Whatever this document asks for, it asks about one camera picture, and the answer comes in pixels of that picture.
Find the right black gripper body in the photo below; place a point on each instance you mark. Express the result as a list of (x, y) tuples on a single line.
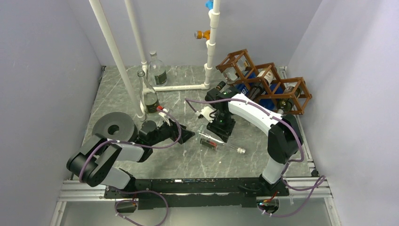
[(222, 125)]

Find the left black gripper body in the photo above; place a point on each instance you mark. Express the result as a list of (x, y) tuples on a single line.
[(167, 132)]

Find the clear bottle dark label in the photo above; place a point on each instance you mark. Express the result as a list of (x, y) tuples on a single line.
[(213, 143)]

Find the clear bottle red green label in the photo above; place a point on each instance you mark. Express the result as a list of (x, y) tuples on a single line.
[(157, 71)]

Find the dark bottle silver cap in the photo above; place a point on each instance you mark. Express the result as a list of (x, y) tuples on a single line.
[(285, 105)]

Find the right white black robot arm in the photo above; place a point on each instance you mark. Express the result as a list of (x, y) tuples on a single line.
[(282, 131)]

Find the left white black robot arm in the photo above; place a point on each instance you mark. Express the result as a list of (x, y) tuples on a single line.
[(93, 162)]

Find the standing clear empty bottle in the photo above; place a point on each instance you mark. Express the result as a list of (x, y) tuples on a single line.
[(148, 94)]

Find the blue labelled clear bottle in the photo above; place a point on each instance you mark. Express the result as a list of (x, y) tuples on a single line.
[(242, 88)]

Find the dark bottle gold cap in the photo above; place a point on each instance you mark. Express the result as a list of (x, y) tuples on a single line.
[(258, 87)]

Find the brown wooden wine rack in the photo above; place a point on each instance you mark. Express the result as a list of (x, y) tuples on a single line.
[(238, 67)]

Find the orange valve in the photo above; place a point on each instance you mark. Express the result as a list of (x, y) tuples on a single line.
[(202, 35)]

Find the blue valve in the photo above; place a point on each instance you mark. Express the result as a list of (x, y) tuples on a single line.
[(209, 4)]

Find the slanted white pvc pipe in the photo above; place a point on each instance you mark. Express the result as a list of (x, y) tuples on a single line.
[(110, 40)]

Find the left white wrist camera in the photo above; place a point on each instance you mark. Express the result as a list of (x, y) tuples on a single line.
[(164, 113)]

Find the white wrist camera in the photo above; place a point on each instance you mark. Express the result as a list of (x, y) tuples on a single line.
[(207, 113), (164, 113)]

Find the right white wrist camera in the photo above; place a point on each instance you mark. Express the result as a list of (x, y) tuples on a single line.
[(207, 113)]

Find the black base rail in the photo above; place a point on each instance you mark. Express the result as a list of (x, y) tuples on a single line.
[(199, 192)]

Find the aluminium frame rail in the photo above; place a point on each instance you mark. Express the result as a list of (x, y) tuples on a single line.
[(74, 191)]

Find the white pvc pipe frame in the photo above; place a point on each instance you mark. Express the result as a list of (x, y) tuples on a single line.
[(214, 16)]

